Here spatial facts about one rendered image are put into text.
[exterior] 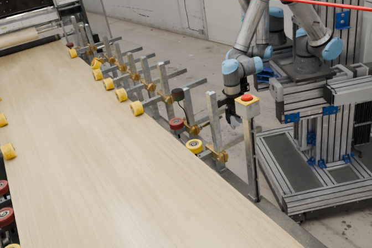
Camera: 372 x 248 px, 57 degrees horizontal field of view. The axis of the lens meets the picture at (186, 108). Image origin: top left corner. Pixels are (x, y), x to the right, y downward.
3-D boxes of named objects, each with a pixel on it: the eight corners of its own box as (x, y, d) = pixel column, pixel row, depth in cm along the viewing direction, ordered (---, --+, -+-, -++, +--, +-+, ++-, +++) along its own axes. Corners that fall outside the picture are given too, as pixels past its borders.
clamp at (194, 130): (187, 124, 199) (186, 117, 197) (200, 133, 189) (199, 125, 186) (180, 128, 197) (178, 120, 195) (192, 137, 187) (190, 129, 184)
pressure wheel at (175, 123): (181, 132, 198) (178, 114, 192) (189, 137, 191) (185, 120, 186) (170, 137, 195) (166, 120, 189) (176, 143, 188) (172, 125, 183)
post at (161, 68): (175, 130, 219) (161, 60, 196) (178, 132, 216) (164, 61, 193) (170, 132, 217) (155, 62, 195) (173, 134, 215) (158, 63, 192)
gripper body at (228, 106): (239, 119, 161) (237, 97, 155) (224, 116, 166) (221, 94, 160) (248, 112, 166) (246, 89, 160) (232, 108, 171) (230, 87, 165)
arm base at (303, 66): (314, 61, 196) (314, 44, 191) (326, 71, 182) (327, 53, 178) (288, 66, 195) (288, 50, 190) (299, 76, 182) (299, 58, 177)
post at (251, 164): (255, 193, 160) (248, 109, 138) (262, 199, 156) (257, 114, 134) (248, 197, 158) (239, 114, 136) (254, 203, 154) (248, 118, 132)
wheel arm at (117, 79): (168, 62, 262) (167, 58, 260) (170, 63, 259) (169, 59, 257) (107, 84, 242) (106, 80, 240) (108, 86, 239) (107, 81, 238)
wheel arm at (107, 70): (154, 55, 281) (153, 51, 280) (155, 56, 278) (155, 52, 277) (96, 75, 262) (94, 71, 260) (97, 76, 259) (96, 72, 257)
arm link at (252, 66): (251, 51, 164) (231, 57, 161) (264, 57, 154) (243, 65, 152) (252, 66, 168) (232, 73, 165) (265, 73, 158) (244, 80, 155)
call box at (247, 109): (249, 109, 140) (248, 92, 136) (261, 115, 134) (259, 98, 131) (236, 115, 137) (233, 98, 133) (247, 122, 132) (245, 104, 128)
